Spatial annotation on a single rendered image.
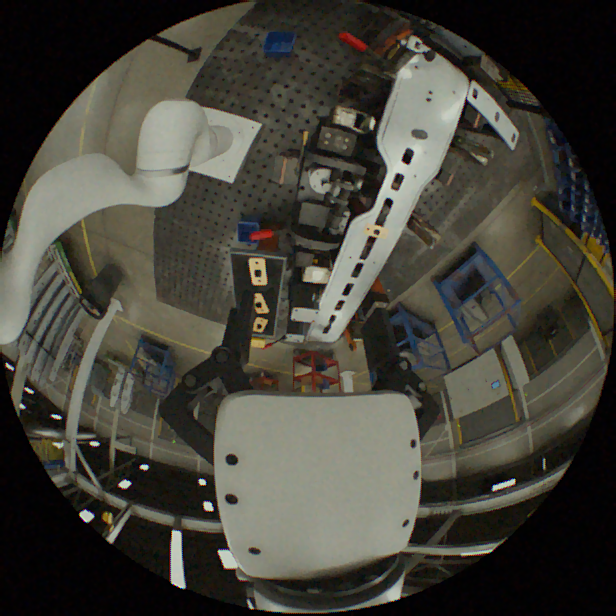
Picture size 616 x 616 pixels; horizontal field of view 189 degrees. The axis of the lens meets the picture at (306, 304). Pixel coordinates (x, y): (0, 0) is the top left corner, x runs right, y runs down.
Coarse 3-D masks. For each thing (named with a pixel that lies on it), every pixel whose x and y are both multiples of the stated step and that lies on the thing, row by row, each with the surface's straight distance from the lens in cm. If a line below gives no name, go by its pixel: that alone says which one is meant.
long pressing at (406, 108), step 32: (416, 64) 67; (448, 64) 75; (416, 96) 62; (448, 96) 69; (384, 128) 56; (416, 128) 60; (448, 128) 67; (384, 160) 56; (416, 160) 61; (384, 192) 58; (416, 192) 63; (352, 224) 59; (384, 224) 62; (352, 256) 66; (384, 256) 69; (352, 288) 76; (320, 320) 91
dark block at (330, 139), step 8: (320, 128) 42; (328, 128) 40; (312, 136) 80; (320, 136) 40; (328, 136) 41; (336, 136) 40; (344, 136) 41; (352, 136) 41; (312, 144) 81; (320, 144) 40; (328, 144) 40; (336, 144) 40; (344, 144) 41; (352, 144) 41; (336, 152) 41; (344, 152) 41
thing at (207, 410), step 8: (176, 384) 780; (200, 400) 774; (208, 400) 775; (200, 408) 770; (208, 408) 772; (216, 408) 774; (200, 416) 769; (208, 416) 770; (216, 416) 773; (208, 424) 770
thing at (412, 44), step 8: (400, 40) 42; (408, 40) 41; (416, 40) 42; (400, 48) 45; (408, 48) 40; (416, 48) 42; (392, 56) 51; (400, 56) 44; (408, 56) 43; (424, 56) 43; (432, 56) 42; (392, 64) 48; (400, 64) 47; (392, 72) 52
